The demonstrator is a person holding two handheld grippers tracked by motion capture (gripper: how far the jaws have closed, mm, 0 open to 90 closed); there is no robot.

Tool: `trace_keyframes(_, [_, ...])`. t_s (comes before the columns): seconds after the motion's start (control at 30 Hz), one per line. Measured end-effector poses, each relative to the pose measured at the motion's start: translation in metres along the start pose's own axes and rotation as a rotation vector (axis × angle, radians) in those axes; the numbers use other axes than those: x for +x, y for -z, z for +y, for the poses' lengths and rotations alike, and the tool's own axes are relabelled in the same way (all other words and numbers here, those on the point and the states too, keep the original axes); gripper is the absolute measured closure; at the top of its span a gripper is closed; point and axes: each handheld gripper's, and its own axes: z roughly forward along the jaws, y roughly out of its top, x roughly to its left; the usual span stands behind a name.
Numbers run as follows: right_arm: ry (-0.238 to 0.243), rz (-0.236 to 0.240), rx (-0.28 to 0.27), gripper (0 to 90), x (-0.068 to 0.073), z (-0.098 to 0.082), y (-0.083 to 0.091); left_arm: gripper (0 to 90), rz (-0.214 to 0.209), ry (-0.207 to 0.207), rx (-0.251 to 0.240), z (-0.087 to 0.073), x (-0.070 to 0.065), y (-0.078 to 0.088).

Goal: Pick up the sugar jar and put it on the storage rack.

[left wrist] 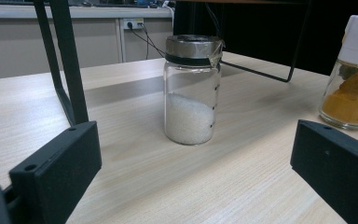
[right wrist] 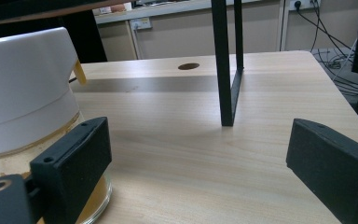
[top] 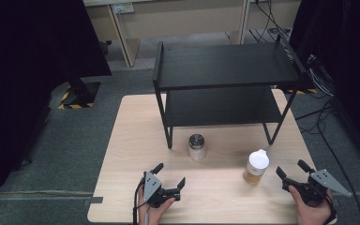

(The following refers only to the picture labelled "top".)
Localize white cable bundle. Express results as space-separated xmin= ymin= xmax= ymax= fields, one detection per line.
xmin=307 ymin=55 xmax=336 ymax=98

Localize person's right hand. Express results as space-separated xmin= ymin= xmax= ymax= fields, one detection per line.
xmin=288 ymin=185 xmax=337 ymax=225

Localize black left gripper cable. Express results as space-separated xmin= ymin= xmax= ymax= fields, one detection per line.
xmin=132 ymin=179 xmax=148 ymax=225

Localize black floor cables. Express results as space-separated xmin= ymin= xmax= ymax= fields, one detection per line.
xmin=294 ymin=99 xmax=360 ymax=225

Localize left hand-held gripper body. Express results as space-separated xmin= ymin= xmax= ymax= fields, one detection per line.
xmin=142 ymin=171 xmax=182 ymax=209

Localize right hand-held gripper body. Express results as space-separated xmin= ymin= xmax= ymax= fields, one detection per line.
xmin=281 ymin=169 xmax=353 ymax=208

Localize black two-tier shelf rack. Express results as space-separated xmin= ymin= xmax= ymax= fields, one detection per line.
xmin=152 ymin=33 xmax=308 ymax=150

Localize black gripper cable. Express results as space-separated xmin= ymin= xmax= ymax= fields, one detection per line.
xmin=132 ymin=179 xmax=148 ymax=225
xmin=324 ymin=191 xmax=339 ymax=225

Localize beige desk frame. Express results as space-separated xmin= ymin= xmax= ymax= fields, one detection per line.
xmin=82 ymin=0 xmax=301 ymax=68

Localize person's left hand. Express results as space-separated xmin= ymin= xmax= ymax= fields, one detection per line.
xmin=136 ymin=192 xmax=176 ymax=225

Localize yellow-black striped stand base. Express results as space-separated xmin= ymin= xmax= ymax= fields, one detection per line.
xmin=57 ymin=79 xmax=101 ymax=111

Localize glass jar with metal lid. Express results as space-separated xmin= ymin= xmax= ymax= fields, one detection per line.
xmin=187 ymin=133 xmax=206 ymax=162

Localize grey floor tape strip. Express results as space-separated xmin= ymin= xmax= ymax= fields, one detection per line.
xmin=83 ymin=196 xmax=104 ymax=205

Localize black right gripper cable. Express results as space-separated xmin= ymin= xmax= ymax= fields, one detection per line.
xmin=324 ymin=191 xmax=339 ymax=225

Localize white-lidded bottle of amber liquid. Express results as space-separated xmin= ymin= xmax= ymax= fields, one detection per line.
xmin=243 ymin=148 xmax=270 ymax=186

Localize black cables under desk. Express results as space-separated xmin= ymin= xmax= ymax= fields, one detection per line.
xmin=248 ymin=0 xmax=293 ymax=45

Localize black curtain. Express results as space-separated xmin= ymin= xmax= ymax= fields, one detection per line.
xmin=0 ymin=0 xmax=113 ymax=217
xmin=289 ymin=0 xmax=360 ymax=170

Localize white wall socket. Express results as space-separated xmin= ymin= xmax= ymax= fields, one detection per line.
xmin=112 ymin=3 xmax=136 ymax=15

